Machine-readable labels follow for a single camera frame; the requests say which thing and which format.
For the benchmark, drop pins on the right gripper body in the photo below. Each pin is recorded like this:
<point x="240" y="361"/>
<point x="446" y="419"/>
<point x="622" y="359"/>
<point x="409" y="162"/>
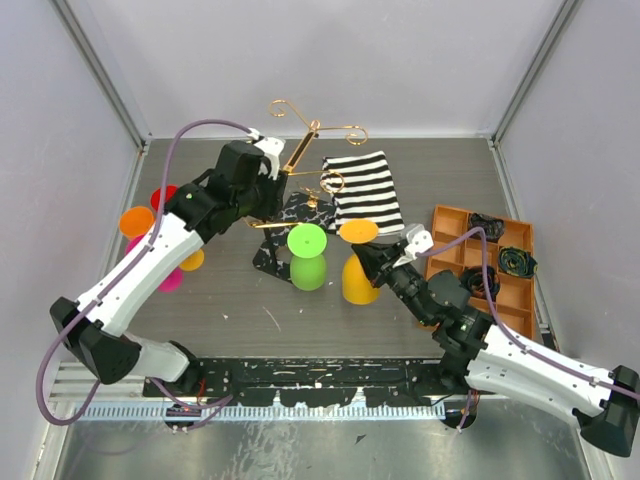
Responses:
<point x="405" y="282"/>

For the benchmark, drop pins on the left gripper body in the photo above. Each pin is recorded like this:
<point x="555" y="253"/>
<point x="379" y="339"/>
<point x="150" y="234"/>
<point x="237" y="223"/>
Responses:
<point x="265" y="200"/>

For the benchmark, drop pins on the green plastic wine glass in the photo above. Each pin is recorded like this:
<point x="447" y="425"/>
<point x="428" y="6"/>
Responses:
<point x="307" y="243"/>

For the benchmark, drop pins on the yellow wine glass cluster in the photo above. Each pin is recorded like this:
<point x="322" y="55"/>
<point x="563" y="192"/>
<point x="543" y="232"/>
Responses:
<point x="193" y="262"/>

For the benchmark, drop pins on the gold wine glass rack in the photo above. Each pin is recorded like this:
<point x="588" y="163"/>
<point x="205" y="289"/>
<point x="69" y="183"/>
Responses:
<point x="301" y="208"/>

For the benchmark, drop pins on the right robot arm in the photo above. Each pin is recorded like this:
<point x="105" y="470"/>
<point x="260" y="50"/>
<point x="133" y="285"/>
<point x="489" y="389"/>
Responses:
<point x="484" y="355"/>

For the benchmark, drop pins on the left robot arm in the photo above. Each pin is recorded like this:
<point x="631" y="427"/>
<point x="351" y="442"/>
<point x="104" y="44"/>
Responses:
<point x="246" y="181"/>

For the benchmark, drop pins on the red plastic wine glass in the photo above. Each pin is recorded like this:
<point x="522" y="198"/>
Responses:
<point x="160" y="193"/>

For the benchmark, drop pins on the pink plastic wine glass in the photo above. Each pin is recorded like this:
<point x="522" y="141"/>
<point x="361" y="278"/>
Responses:
<point x="172" y="282"/>

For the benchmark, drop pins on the orange plastic wine glass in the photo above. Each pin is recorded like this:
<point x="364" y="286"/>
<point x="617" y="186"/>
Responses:
<point x="136" y="221"/>

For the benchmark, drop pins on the rolled dark sock middle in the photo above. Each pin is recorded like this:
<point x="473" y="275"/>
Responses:
<point x="473" y="281"/>

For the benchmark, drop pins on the rolled dark sock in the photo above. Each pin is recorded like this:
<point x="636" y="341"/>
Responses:
<point x="517" y="262"/>
<point x="473" y="281"/>
<point x="493" y="227"/>

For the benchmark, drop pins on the black white striped cloth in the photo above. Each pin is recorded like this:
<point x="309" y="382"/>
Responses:
<point x="362" y="187"/>

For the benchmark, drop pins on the rolled dark sock right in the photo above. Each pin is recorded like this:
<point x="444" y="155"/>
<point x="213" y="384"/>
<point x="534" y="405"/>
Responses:
<point x="517" y="262"/>

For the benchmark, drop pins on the rolled dark sock top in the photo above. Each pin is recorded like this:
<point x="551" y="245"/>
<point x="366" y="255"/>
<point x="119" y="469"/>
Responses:
<point x="493" y="227"/>

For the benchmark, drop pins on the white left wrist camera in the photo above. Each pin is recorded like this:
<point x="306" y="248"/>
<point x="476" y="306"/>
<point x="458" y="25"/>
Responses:
<point x="272" y="148"/>

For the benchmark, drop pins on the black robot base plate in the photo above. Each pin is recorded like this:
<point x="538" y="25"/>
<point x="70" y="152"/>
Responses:
<point x="322" y="382"/>

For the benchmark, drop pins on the aluminium frame rail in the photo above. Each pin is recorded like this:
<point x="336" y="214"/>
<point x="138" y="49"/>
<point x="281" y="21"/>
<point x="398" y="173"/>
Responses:
<point x="138" y="398"/>

